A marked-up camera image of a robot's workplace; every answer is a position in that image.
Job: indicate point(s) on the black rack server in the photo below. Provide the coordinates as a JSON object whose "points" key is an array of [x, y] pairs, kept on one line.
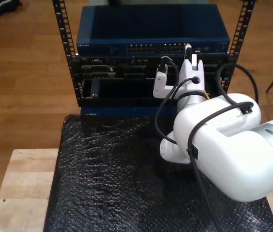
{"points": [[126, 61]]}

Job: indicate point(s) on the black rack shelf tray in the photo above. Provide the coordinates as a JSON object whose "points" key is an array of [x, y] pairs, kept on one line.
{"points": [[117, 101]]}

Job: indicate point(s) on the blue base unit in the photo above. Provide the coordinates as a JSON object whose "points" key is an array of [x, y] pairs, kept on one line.
{"points": [[117, 111]]}

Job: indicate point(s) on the black bubble mat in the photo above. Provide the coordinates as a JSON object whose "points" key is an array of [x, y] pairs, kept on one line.
{"points": [[90, 181]]}

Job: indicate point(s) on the dark sneaker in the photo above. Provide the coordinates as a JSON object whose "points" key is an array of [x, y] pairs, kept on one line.
{"points": [[5, 6]]}

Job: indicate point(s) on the blue network switch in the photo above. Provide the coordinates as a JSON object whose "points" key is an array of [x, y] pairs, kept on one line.
{"points": [[151, 24]]}

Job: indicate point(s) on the black perforated rack post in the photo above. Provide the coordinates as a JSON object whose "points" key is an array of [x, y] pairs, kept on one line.
{"points": [[245, 24], [61, 26]]}

